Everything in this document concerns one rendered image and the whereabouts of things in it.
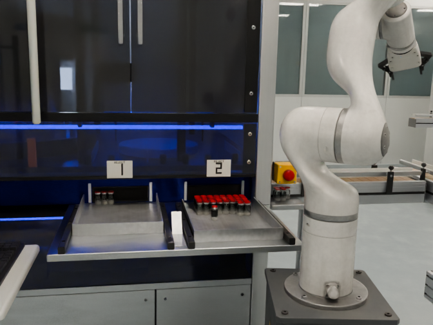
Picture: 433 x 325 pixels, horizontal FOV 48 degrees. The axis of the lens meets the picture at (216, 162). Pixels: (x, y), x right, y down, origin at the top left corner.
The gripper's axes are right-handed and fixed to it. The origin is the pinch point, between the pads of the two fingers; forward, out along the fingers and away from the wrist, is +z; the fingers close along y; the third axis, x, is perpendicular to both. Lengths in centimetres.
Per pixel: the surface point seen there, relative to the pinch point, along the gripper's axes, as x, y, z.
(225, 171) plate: -32, -63, -8
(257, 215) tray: -49, -52, -4
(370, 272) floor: -15, -44, 200
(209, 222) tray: -55, -64, -17
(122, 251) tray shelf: -71, -75, -44
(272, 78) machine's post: -4.8, -42.4, -18.4
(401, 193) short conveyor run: -25, -9, 46
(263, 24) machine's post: 9, -41, -31
